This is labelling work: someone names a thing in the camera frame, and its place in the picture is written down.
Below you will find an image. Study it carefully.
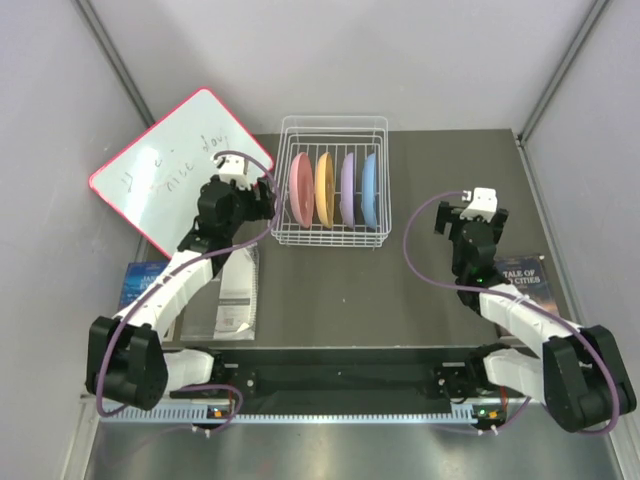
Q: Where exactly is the pink plate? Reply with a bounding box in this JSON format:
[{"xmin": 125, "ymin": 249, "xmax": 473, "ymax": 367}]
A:
[{"xmin": 289, "ymin": 152, "xmax": 315, "ymax": 228}]

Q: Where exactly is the yellow plate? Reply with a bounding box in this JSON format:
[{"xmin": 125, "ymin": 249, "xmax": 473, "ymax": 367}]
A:
[{"xmin": 315, "ymin": 152, "xmax": 335, "ymax": 228}]

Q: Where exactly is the blue plate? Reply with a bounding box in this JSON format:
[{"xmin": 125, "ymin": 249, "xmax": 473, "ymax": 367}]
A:
[{"xmin": 361, "ymin": 153, "xmax": 377, "ymax": 230}]

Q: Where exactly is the purple plate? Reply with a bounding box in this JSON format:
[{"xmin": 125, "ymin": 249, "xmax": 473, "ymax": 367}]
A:
[{"xmin": 340, "ymin": 153, "xmax": 355, "ymax": 229}]

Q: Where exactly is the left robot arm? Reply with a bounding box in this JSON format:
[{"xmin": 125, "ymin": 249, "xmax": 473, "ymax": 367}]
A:
[{"xmin": 85, "ymin": 174, "xmax": 282, "ymax": 417}]

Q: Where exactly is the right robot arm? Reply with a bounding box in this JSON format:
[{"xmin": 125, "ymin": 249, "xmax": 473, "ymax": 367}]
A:
[{"xmin": 434, "ymin": 201, "xmax": 638, "ymax": 433}]

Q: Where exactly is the Tale of Two Cities book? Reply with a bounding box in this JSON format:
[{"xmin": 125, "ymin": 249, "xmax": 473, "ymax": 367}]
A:
[{"xmin": 496, "ymin": 254, "xmax": 559, "ymax": 315}]

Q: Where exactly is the red-framed whiteboard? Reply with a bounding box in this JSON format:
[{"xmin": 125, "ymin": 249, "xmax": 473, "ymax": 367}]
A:
[{"xmin": 89, "ymin": 88, "xmax": 274, "ymax": 257}]

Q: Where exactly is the blue book on left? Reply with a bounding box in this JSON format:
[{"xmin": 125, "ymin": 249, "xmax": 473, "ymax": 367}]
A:
[{"xmin": 118, "ymin": 261, "xmax": 168, "ymax": 310}]

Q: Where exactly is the white spiral notebook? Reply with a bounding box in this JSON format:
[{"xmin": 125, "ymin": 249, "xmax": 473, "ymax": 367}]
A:
[{"xmin": 180, "ymin": 243, "xmax": 261, "ymax": 341}]

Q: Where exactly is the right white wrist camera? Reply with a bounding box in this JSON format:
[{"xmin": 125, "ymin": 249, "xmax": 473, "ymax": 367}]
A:
[{"xmin": 459, "ymin": 187, "xmax": 498, "ymax": 222}]

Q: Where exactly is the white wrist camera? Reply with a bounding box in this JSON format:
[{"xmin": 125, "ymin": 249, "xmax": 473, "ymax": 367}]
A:
[
  {"xmin": 459, "ymin": 187, "xmax": 498, "ymax": 222},
  {"xmin": 211, "ymin": 155, "xmax": 251, "ymax": 190}
]

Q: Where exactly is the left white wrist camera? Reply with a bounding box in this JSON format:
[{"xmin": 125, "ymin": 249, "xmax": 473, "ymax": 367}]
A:
[{"xmin": 211, "ymin": 155, "xmax": 251, "ymax": 190}]

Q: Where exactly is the white wire dish rack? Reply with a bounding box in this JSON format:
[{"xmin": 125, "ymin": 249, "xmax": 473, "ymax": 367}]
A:
[{"xmin": 272, "ymin": 115, "xmax": 392, "ymax": 249}]

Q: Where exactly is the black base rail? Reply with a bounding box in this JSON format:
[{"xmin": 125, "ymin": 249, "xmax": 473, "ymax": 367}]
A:
[{"xmin": 205, "ymin": 347, "xmax": 488, "ymax": 400}]

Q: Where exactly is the grey slotted cable duct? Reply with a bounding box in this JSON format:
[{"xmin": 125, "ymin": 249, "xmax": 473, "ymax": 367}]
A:
[{"xmin": 99, "ymin": 402, "xmax": 509, "ymax": 426}]

